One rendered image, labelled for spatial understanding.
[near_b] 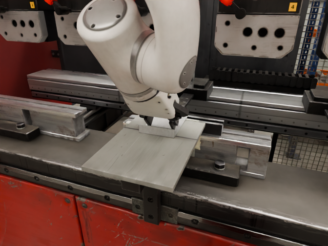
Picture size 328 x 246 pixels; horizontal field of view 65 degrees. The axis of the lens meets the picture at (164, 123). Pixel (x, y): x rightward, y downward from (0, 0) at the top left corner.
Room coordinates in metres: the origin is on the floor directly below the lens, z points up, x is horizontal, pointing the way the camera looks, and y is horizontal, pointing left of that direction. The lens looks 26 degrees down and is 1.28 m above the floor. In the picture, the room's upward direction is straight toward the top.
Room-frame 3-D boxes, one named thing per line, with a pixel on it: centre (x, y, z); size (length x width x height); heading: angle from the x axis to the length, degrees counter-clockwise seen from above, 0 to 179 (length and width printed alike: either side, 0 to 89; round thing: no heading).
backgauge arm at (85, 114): (1.13, 0.27, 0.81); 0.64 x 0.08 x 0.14; 160
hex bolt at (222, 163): (0.52, -0.14, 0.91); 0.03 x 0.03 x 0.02
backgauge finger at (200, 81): (0.77, -0.07, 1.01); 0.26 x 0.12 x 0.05; 160
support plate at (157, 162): (0.48, 0.03, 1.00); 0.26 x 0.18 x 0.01; 160
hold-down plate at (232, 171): (0.56, -0.04, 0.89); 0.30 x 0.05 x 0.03; 70
